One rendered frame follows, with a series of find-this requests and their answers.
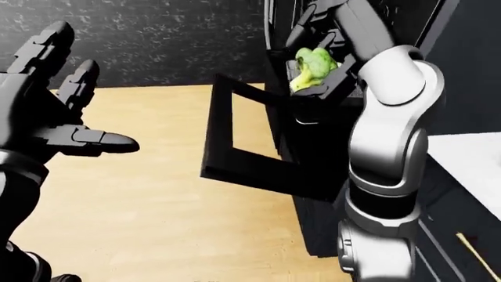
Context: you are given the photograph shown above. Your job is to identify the dark base cabinet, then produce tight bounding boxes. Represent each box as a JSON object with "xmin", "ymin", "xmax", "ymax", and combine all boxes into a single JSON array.
[{"xmin": 406, "ymin": 152, "xmax": 501, "ymax": 282}]

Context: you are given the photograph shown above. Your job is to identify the gold cabinet handle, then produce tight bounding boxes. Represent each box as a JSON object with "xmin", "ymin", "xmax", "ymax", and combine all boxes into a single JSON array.
[{"xmin": 455, "ymin": 232, "xmax": 501, "ymax": 282}]

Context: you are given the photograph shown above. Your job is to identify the green broccoli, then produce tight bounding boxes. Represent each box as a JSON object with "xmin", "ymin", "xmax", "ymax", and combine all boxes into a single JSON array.
[{"xmin": 289, "ymin": 47, "xmax": 341, "ymax": 92}]

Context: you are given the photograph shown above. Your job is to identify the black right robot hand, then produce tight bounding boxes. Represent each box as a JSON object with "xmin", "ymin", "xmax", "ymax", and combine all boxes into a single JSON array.
[{"xmin": 284, "ymin": 0, "xmax": 397, "ymax": 103}]

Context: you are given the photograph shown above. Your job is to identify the white counter top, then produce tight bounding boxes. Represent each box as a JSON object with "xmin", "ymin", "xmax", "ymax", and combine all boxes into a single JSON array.
[{"xmin": 426, "ymin": 132, "xmax": 501, "ymax": 222}]

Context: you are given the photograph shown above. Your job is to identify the black oven door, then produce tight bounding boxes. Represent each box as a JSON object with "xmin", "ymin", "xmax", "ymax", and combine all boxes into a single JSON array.
[{"xmin": 200, "ymin": 73, "xmax": 342, "ymax": 204}]

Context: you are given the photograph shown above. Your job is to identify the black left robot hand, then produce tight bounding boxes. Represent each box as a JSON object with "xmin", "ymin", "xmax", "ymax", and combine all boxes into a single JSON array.
[{"xmin": 0, "ymin": 20, "xmax": 141, "ymax": 165}]

